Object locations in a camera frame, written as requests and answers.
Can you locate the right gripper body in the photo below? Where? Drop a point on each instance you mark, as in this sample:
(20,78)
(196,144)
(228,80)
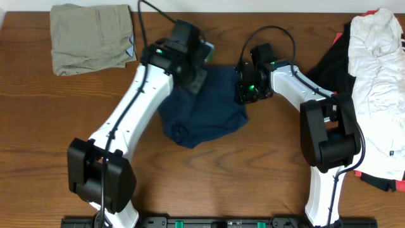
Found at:
(243,88)

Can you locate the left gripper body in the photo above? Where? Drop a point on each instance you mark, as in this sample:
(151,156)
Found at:
(194,80)

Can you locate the navy blue shorts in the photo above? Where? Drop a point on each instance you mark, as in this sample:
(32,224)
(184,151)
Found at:
(189,119)

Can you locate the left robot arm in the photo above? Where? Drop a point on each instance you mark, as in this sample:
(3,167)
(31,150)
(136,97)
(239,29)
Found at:
(99,169)

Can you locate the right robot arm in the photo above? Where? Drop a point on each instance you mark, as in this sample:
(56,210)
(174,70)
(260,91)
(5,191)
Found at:
(330,135)

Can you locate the black garment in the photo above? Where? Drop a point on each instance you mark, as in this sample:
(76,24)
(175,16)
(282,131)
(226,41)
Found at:
(331,72)

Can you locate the folded khaki shorts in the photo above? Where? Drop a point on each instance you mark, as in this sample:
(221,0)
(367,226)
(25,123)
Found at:
(89,39)

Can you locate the white garment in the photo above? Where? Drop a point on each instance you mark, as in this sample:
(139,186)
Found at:
(379,95)

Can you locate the red garment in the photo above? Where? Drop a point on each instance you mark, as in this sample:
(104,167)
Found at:
(379,183)

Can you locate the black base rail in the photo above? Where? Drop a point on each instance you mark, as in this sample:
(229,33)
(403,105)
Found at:
(275,222)

